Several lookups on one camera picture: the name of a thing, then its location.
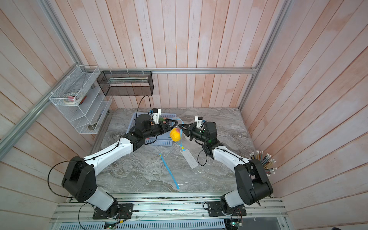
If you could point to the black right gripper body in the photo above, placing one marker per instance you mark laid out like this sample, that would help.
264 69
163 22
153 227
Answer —
197 134

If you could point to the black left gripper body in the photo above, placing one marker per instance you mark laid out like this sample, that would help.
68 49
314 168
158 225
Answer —
158 129

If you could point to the yellow red peach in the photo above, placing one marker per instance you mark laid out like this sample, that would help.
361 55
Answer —
175 134

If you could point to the clear zip-top bag blue zipper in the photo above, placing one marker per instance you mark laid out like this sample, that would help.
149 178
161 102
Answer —
182 136

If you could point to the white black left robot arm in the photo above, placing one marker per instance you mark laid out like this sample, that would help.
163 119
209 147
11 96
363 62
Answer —
80 177

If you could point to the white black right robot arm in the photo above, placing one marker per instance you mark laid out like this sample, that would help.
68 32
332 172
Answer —
252 183

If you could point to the light blue plastic basket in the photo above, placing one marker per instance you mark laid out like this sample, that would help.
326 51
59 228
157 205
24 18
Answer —
162 140

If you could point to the bundle of coloured pencils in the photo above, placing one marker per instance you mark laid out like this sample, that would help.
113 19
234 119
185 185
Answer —
266 161

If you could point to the tape roll on shelf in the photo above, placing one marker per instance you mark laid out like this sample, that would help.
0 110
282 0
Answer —
72 98

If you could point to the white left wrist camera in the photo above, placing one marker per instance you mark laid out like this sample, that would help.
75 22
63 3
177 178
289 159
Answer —
156 112

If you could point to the black mesh wall basket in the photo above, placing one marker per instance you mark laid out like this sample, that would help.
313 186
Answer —
126 83

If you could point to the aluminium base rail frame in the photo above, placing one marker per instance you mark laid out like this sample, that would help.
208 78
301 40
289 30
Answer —
172 211

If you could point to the white wire mesh shelf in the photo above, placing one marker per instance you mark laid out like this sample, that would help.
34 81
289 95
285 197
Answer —
87 116

